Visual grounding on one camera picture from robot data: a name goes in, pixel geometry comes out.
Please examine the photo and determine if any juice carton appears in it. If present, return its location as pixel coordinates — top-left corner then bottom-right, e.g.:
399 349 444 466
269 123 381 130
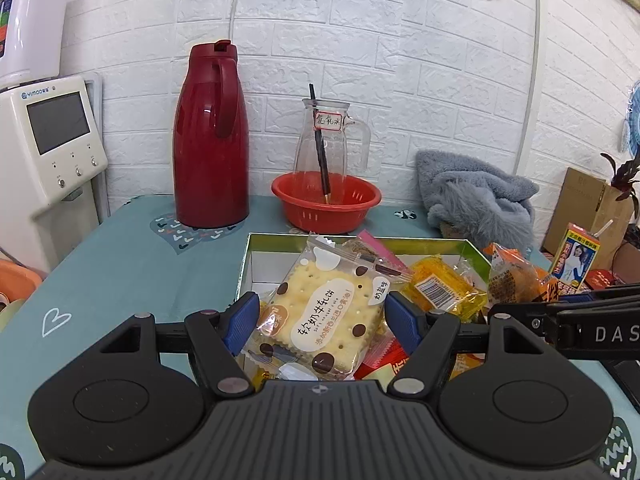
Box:
550 222 601 291

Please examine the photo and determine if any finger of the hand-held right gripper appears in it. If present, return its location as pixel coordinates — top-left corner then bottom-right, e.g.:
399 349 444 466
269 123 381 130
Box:
488 292 640 319

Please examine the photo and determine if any pink snack wrapper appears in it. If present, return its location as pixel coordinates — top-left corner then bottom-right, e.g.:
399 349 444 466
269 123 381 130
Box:
345 230 413 276

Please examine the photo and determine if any green cardboard box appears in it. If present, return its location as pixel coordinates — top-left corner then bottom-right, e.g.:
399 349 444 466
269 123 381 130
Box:
234 232 496 381

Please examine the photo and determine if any grey fluffy cloth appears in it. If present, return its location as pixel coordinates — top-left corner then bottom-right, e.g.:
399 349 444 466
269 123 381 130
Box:
415 149 540 253

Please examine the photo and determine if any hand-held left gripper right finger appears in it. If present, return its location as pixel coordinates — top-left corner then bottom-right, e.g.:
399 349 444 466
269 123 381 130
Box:
383 292 547 398

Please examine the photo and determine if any orange plastic basin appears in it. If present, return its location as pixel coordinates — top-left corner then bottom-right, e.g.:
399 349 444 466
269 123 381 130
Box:
0 259 43 306

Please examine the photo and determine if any teal heart print tablecloth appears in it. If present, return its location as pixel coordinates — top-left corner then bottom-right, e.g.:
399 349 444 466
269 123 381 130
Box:
0 195 640 476

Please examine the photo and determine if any red thermos jug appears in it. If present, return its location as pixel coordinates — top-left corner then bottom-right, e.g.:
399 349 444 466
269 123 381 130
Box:
173 40 251 229

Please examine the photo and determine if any purple leaf plant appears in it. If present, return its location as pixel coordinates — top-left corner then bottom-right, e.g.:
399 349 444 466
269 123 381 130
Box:
600 152 640 203

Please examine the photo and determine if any red plastic bowl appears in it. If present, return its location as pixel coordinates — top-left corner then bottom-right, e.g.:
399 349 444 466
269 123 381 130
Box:
271 171 382 234

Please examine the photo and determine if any yellow barcode snack packet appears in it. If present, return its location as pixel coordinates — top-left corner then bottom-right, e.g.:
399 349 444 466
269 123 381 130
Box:
400 255 488 323

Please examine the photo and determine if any spotted cracker packet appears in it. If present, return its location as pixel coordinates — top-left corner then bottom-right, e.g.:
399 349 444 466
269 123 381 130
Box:
240 232 413 386

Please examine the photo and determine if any glass pitcher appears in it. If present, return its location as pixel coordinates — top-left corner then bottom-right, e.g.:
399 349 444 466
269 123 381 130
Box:
294 99 372 176

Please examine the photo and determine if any brown cardboard box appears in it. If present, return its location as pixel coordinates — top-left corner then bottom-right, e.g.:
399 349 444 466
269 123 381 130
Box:
542 167 636 271

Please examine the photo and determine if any orange cake packet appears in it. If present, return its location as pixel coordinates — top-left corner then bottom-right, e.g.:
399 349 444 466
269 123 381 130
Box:
487 242 556 306

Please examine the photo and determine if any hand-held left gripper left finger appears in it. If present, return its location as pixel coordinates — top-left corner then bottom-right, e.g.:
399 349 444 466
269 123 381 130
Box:
94 292 262 398

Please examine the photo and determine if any white vertical pipe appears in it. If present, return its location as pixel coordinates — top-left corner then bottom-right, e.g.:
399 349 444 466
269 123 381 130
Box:
517 0 543 171

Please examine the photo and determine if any black stirrer stick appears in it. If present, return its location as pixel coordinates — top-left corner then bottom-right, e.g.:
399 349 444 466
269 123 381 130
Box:
308 83 332 206

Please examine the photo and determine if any red snack packet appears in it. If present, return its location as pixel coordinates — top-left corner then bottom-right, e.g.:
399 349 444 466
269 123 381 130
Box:
356 327 415 381

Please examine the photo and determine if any white water dispenser with screen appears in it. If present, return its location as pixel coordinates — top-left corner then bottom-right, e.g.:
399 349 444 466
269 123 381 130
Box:
0 76 109 273

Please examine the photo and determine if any blue paper fan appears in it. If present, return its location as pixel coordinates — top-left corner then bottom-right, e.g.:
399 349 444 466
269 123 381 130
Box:
622 80 640 153

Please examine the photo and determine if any white wall water purifier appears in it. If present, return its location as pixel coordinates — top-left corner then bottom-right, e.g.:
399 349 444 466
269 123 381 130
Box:
0 0 76 92

